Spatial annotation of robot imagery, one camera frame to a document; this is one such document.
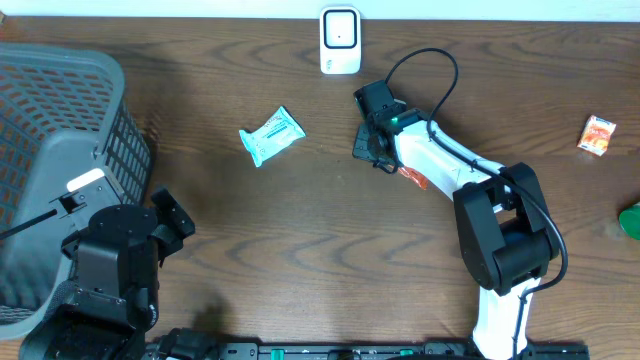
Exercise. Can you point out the teal snack packet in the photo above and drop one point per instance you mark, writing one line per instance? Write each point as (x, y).
(278, 132)

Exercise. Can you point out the white barcode scanner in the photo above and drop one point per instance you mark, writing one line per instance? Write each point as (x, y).
(340, 40)

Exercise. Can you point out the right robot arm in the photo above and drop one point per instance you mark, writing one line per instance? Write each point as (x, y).
(508, 241)

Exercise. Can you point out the grey plastic shopping basket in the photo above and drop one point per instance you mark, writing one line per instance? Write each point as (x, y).
(63, 113)

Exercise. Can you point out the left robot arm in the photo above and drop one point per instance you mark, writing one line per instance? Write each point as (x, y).
(111, 301)

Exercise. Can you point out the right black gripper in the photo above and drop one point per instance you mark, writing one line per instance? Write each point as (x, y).
(360, 147)

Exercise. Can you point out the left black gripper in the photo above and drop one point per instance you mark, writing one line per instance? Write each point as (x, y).
(164, 236)

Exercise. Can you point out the red chocolate bar wrapper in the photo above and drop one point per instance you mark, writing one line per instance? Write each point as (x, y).
(411, 174)

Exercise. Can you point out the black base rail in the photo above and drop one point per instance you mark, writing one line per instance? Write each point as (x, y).
(252, 351)

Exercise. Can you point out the green lid jar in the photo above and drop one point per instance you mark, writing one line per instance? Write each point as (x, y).
(629, 220)

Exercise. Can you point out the orange snack sachet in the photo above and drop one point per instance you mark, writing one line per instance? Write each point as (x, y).
(596, 135)

